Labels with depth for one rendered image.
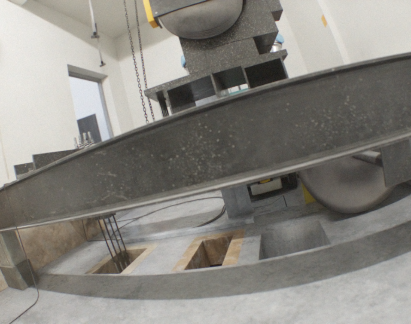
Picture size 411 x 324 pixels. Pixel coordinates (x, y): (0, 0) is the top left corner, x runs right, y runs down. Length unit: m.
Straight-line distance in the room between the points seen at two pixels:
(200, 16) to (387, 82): 0.81
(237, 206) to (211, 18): 1.26
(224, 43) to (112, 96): 2.79
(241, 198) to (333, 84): 1.21
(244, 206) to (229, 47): 1.10
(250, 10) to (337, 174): 0.92
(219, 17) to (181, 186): 0.76
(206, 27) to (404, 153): 0.92
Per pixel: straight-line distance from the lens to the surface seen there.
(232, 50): 1.21
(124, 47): 4.43
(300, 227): 1.38
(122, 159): 0.89
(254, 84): 1.56
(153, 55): 4.08
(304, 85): 0.76
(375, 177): 1.34
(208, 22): 1.14
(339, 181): 1.27
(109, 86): 3.87
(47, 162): 1.22
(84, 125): 8.46
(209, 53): 1.21
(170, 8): 1.21
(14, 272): 1.79
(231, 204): 1.79
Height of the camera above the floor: 0.54
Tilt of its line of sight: 3 degrees down
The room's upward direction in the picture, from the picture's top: 16 degrees counter-clockwise
